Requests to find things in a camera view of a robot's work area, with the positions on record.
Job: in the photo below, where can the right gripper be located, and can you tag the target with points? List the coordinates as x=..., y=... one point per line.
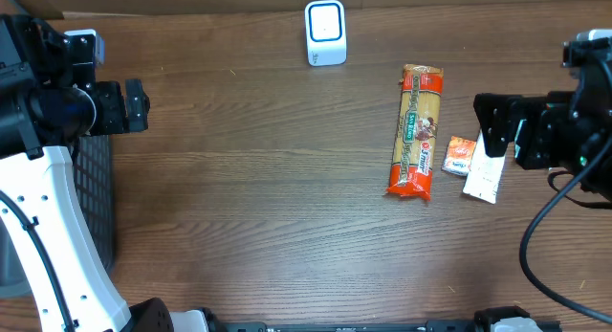
x=532, y=111

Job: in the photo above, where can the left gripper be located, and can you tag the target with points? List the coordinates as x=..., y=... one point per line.
x=111, y=107

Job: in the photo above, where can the white tube gold cap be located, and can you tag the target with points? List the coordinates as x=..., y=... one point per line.
x=485, y=174

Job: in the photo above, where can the orange tissue pack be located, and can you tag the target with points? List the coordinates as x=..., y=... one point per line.
x=458, y=156

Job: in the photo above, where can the spaghetti packet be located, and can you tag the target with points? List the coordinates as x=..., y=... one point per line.
x=411, y=169

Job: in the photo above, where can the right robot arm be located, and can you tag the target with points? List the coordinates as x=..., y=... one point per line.
x=590, y=111

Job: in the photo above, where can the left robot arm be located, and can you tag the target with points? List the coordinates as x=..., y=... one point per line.
x=40, y=210

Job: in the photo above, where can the white barcode scanner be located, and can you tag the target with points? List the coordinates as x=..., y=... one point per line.
x=325, y=31

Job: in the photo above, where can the grey plastic basket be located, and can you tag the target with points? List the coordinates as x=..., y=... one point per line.
x=93, y=176

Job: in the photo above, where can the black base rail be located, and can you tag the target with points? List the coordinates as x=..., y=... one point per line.
x=428, y=326

